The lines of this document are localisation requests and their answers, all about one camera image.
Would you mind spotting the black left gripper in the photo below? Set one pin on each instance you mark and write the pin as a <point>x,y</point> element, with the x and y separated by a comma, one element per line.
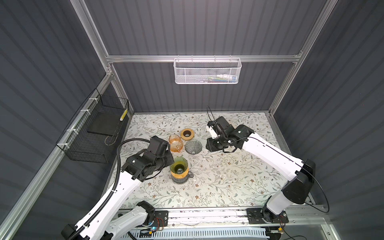
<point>170,160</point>

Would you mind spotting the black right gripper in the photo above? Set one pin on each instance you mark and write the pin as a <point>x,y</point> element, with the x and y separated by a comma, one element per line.
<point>209,147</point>

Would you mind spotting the green glass dripper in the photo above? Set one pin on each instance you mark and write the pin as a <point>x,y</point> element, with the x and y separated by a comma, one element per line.
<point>180,166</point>

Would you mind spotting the orange glass carafe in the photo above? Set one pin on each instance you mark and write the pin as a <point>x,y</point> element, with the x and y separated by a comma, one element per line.
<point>176,143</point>

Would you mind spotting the grey glass carafe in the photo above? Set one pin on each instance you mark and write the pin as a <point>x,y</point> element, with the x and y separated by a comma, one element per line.
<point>191,175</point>

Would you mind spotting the bamboo ring holder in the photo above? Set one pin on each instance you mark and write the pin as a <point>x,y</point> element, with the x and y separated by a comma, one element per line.
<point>180,175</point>
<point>187,134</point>

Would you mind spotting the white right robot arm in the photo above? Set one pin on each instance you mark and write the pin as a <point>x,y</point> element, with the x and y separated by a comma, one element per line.
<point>300,176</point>

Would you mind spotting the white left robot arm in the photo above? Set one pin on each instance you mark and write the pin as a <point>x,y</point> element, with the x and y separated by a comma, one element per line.
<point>99,223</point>

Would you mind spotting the grey glass dripper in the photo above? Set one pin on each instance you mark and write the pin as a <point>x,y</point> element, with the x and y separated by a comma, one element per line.
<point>193,147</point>

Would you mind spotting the yellow marker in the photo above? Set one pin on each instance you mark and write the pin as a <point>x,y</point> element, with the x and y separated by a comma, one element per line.
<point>124,115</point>

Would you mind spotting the black flat pad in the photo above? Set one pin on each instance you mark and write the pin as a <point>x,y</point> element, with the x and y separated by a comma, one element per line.
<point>105,124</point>

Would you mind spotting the items in white basket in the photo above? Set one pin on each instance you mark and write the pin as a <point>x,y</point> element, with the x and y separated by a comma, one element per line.
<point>220,79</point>

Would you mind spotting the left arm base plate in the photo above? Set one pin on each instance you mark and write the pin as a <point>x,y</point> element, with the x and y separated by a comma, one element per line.
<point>160,219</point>

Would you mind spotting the black wire basket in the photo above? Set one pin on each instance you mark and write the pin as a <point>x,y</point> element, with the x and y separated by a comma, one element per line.
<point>79,145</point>

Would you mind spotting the white wire basket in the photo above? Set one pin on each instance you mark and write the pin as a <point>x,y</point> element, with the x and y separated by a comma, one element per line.
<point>189,71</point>

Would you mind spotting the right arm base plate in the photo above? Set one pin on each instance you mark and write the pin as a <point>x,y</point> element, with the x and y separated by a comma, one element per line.
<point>264,216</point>

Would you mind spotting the white slotted cable duct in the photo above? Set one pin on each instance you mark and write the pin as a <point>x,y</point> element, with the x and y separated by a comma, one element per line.
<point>245,233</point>

